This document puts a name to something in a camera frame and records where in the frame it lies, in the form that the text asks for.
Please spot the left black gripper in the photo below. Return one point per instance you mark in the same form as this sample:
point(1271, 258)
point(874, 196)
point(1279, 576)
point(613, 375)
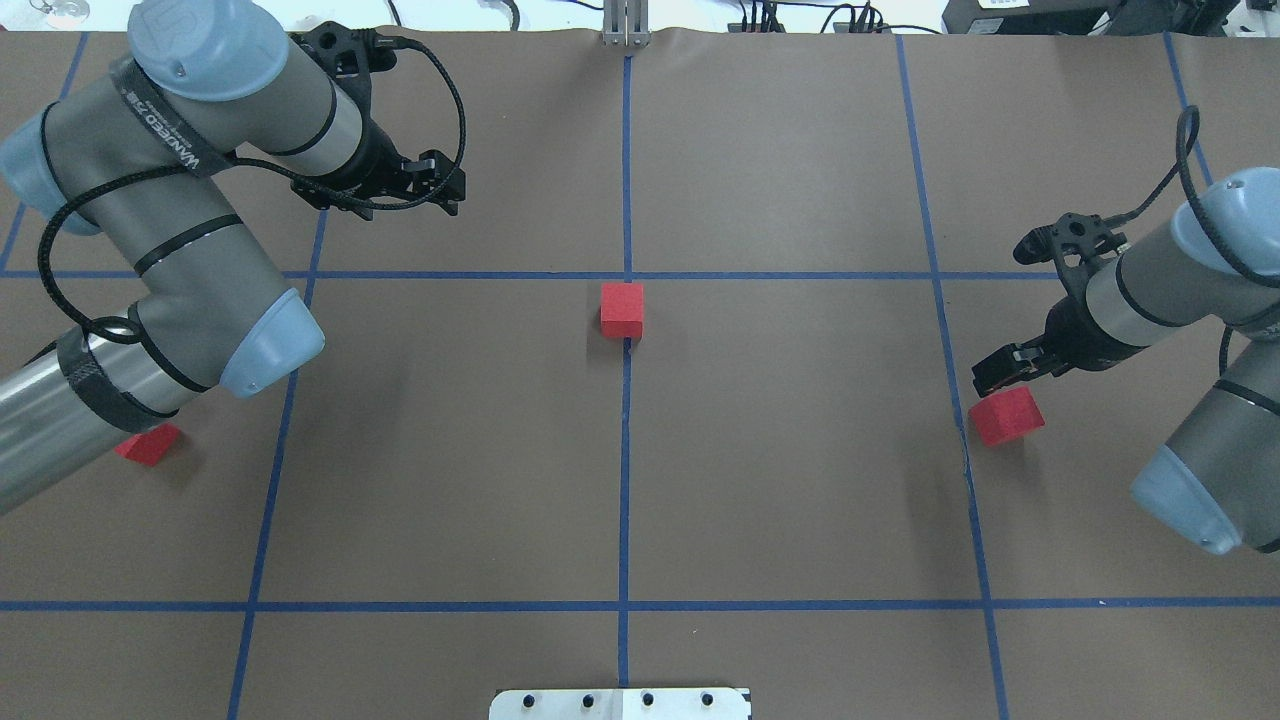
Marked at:
point(372, 160)

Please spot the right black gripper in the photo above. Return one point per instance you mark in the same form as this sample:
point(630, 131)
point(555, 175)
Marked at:
point(1078, 335)

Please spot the red block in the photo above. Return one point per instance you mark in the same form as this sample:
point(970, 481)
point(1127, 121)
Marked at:
point(149, 448)
point(622, 310)
point(1005, 416)

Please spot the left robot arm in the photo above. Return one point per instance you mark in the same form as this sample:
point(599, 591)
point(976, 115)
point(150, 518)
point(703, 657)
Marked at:
point(167, 291)

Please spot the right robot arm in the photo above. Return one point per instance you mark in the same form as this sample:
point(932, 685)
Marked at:
point(1215, 480)

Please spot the brown paper table mat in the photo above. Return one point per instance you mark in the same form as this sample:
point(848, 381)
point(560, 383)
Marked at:
point(472, 489)

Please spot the black equipment box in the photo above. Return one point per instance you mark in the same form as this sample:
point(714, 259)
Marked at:
point(1082, 18)

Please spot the aluminium frame post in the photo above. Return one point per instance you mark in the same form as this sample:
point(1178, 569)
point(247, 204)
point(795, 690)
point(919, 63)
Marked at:
point(625, 23)

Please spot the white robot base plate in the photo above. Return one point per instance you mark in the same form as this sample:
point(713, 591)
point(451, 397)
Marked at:
point(623, 703)

